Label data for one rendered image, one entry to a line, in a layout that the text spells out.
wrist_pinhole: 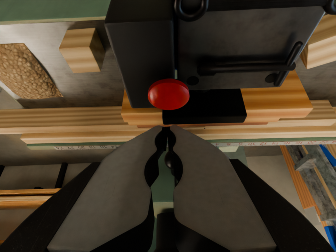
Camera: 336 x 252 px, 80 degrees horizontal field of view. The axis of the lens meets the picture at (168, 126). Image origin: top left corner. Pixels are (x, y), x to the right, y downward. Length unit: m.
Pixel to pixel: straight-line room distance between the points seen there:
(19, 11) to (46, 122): 0.17
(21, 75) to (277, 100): 0.33
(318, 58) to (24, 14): 0.33
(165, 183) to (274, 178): 2.75
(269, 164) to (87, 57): 2.88
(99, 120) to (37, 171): 3.24
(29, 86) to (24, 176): 3.34
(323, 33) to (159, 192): 0.24
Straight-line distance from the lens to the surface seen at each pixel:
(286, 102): 0.29
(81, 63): 0.26
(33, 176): 3.58
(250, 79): 0.18
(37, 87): 0.35
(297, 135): 0.40
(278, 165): 3.05
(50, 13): 0.29
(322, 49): 0.28
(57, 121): 0.39
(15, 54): 0.33
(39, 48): 0.31
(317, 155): 1.15
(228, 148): 0.75
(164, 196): 0.24
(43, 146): 0.43
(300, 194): 2.22
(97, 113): 0.36
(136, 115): 0.26
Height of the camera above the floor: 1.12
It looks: 32 degrees down
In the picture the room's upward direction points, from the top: 180 degrees counter-clockwise
